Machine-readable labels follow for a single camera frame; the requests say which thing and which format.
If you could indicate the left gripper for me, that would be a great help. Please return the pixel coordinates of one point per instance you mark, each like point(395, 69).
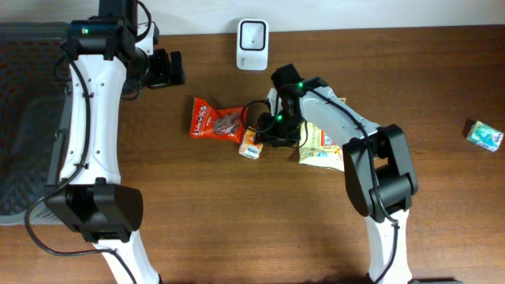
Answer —
point(173, 68)

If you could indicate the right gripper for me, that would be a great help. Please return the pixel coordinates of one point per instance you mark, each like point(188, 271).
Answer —
point(277, 139)

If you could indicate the small orange white carton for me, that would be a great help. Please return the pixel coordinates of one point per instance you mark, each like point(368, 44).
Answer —
point(249, 148)

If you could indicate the pale yellow snack bag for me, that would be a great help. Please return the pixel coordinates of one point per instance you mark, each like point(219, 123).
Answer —
point(317, 149)

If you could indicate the orange snack bag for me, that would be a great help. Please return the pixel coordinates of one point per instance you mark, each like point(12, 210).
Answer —
point(218, 124)

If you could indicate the teal tissue pack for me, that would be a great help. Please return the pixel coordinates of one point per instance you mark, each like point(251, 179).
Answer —
point(485, 136)

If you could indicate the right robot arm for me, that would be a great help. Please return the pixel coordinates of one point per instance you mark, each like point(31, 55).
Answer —
point(379, 175)

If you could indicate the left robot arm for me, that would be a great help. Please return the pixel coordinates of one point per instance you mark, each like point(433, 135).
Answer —
point(112, 57)

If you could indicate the white barcode scanner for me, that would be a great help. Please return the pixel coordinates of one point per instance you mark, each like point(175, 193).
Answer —
point(252, 44)

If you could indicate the dark grey plastic basket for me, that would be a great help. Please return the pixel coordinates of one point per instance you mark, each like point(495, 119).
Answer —
point(35, 114)

